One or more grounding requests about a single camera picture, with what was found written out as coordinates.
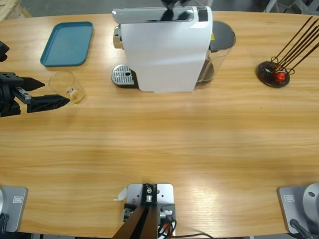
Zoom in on metal drip tray grate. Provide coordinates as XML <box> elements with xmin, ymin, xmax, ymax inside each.
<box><xmin>111</xmin><ymin>64</ymin><xmax>139</xmax><ymax>89</ymax></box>

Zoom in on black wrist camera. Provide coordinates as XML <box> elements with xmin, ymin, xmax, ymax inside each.
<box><xmin>0</xmin><ymin>41</ymin><xmax>10</xmax><ymax>63</ymax></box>

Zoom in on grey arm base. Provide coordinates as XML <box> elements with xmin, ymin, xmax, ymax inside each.
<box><xmin>278</xmin><ymin>183</ymin><xmax>319</xmax><ymax>235</ymax></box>
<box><xmin>0</xmin><ymin>185</ymin><xmax>28</xmax><ymax>232</ymax></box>

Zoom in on black base cable plug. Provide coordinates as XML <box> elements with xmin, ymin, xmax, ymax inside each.
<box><xmin>290</xmin><ymin>219</ymin><xmax>312</xmax><ymax>239</ymax></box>

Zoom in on teal plastic tray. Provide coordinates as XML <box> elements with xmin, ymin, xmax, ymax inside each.
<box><xmin>40</xmin><ymin>21</ymin><xmax>94</xmax><ymax>68</ymax></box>

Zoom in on clear drinking glass red label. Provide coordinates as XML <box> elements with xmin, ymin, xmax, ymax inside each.
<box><xmin>48</xmin><ymin>71</ymin><xmax>87</xmax><ymax>105</ymax></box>

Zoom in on white mount plate dark post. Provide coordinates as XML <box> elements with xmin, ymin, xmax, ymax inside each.
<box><xmin>111</xmin><ymin>183</ymin><xmax>177</xmax><ymax>239</ymax></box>

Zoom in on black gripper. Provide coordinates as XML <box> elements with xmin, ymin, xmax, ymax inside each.
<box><xmin>0</xmin><ymin>72</ymin><xmax>70</xmax><ymax>118</ymax></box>

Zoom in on black capsule holder with rods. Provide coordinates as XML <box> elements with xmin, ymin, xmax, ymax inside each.
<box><xmin>256</xmin><ymin>16</ymin><xmax>319</xmax><ymax>89</ymax></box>

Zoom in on thin black cable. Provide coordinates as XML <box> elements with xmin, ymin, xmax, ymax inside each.
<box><xmin>174</xmin><ymin>232</ymin><xmax>215</xmax><ymax>239</ymax></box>

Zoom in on white capsule coffee machine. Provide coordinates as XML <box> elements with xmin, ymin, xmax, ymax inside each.
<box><xmin>111</xmin><ymin>6</ymin><xmax>214</xmax><ymax>94</ymax></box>

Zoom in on grey metal frame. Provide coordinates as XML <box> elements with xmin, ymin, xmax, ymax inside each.
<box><xmin>263</xmin><ymin>0</ymin><xmax>319</xmax><ymax>15</ymax></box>

